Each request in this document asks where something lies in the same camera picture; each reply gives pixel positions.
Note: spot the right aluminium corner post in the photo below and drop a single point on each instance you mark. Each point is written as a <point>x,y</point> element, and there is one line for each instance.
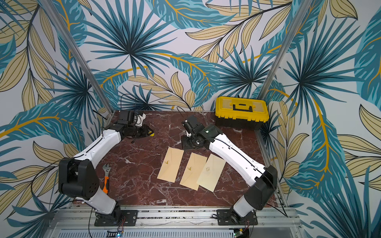
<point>296,22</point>

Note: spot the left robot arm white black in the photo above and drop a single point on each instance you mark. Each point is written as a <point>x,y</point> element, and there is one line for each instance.
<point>78,178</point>

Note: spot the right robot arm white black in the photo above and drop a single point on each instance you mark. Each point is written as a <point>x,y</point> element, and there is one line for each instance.
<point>262,180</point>

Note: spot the left aluminium corner post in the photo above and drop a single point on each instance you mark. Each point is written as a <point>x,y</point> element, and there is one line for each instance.
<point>59,23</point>

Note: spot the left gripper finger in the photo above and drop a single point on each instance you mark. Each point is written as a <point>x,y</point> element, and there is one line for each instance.
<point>145,134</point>
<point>145,128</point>

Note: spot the orange adjustable wrench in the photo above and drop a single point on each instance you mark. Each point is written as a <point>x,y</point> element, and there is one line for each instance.
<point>106,169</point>

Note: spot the yellow black toolbox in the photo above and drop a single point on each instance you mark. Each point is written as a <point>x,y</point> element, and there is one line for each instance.
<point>241,113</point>

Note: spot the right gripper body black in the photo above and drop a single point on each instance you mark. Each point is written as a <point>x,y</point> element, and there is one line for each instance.
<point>189,141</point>

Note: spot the aluminium corner post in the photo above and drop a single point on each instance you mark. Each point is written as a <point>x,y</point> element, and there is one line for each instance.
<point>296,22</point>
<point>59,23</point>

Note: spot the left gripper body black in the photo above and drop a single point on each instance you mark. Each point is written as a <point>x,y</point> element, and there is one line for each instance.
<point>139,131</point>

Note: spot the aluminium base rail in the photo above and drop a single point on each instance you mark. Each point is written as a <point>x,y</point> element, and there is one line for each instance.
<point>177,222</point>

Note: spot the manila envelope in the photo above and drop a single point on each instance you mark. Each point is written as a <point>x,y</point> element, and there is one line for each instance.
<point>193,170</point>
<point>170,165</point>
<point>211,172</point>

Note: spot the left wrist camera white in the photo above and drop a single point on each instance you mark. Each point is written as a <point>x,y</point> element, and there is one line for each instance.
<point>140,118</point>

